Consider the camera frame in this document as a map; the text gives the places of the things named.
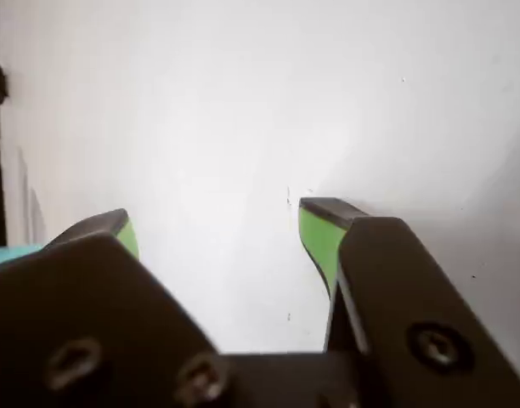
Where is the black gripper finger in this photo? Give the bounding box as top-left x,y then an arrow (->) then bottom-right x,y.
0,207 -> 244,408
297,196 -> 520,408

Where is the teal whale shaped bin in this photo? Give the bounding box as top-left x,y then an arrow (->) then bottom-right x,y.
0,245 -> 45,269

